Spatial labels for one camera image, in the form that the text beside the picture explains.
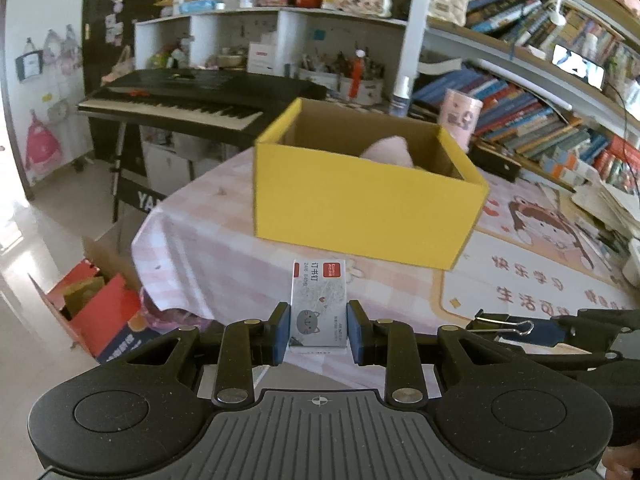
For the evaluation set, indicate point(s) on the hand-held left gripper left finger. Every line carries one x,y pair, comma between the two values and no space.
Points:
282,335

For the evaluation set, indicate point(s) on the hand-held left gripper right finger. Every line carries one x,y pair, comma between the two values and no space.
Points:
355,332

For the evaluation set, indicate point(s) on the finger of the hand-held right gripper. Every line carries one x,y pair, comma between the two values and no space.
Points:
547,332
575,360

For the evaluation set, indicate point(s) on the small white staple box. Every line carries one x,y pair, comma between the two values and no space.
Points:
317,310

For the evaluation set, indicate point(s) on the black binder clip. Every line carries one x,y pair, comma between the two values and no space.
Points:
492,322

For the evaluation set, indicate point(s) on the yellow cardboard box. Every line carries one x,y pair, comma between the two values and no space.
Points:
360,205

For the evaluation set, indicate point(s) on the pink plush toy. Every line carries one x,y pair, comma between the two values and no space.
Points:
387,152

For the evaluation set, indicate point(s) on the pink tablecloth covered desktop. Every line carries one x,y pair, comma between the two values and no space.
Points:
210,220

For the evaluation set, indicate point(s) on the person's right hand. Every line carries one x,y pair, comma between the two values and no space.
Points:
625,465

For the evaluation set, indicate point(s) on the stack of papers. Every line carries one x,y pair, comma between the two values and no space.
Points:
610,215

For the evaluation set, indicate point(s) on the red cardboard box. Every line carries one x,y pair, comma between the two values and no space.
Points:
115,320

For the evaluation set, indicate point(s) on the black rectangular case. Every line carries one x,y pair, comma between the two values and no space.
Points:
495,165

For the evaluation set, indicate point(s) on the row of books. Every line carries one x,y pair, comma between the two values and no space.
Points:
540,25
525,120

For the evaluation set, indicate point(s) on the black keyboard stand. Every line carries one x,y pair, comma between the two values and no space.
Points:
130,180

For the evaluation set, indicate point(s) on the pink printed canister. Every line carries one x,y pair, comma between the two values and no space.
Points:
460,120

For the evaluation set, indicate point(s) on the white spray bottle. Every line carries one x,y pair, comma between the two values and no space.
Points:
401,100

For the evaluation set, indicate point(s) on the black electronic keyboard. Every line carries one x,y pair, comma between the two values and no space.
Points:
200,95

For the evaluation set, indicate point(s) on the white pen holder row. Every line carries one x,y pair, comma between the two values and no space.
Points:
325,80

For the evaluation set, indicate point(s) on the smartphone with lit screen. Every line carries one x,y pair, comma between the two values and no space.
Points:
577,66

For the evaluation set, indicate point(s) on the white box with red label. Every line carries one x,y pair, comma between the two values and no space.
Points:
262,57

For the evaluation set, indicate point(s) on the white bookshelf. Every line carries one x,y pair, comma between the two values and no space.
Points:
415,45

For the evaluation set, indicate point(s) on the pink hanging bag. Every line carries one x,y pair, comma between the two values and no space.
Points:
42,147

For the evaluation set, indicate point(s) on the blue tissue pack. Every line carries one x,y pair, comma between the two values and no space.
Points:
200,6

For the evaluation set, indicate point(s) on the white quilted handbag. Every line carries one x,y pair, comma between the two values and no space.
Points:
448,5

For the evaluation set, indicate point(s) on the dark wooden door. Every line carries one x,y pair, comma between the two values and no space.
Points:
100,20

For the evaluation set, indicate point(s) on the dark tote bag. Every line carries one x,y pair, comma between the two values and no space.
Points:
29,62

